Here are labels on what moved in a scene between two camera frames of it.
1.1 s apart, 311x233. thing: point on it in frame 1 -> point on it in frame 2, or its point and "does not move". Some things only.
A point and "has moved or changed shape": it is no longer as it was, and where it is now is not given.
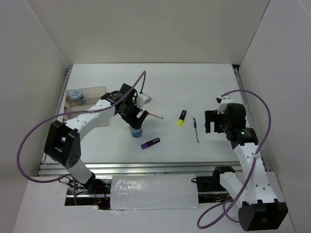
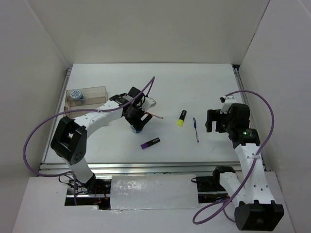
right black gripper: [212, 115] does not move
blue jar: [76, 94] does not move
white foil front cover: [154, 191] does not move
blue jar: [135, 132] has moved or changed shape
